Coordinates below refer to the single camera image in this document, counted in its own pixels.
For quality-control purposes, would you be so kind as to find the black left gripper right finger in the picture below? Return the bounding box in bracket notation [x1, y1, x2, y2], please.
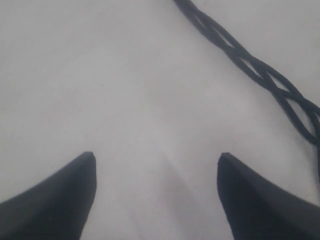
[217, 153, 320, 240]

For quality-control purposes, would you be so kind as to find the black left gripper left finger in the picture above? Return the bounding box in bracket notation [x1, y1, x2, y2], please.
[0, 151, 97, 240]

